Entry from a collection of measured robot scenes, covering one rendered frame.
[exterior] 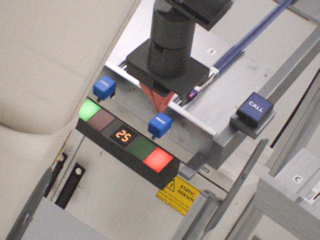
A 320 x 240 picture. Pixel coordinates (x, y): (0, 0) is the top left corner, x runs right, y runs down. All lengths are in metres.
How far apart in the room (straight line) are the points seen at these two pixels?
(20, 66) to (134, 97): 0.79
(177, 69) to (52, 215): 0.27
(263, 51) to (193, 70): 2.11
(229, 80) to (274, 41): 1.92
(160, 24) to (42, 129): 0.57
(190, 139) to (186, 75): 0.15
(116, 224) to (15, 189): 1.14
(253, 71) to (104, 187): 0.47
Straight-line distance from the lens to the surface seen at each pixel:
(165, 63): 0.87
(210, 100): 1.05
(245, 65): 1.11
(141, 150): 0.98
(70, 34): 0.26
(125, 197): 1.39
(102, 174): 1.41
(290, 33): 2.98
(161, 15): 0.82
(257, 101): 1.00
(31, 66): 0.26
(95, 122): 1.01
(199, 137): 1.00
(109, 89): 1.03
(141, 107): 1.05
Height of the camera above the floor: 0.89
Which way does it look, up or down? 11 degrees down
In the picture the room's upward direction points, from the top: 30 degrees clockwise
